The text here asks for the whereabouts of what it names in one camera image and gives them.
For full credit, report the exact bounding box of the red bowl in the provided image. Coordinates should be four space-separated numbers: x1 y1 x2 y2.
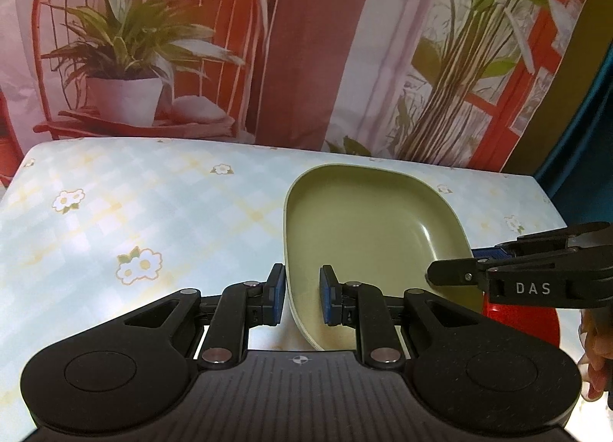
482 294 561 348

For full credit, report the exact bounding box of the green square plate back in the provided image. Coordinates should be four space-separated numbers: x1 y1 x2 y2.
284 164 472 350

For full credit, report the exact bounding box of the person right hand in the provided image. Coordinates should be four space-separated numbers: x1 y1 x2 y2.
578 309 612 401

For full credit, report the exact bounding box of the teal curtain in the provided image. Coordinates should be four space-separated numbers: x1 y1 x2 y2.
535 52 613 225

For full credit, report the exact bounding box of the floral checked tablecloth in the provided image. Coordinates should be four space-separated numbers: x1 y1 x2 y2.
0 136 588 442

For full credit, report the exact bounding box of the printed room backdrop cloth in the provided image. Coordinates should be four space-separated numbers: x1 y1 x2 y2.
1 0 587 184

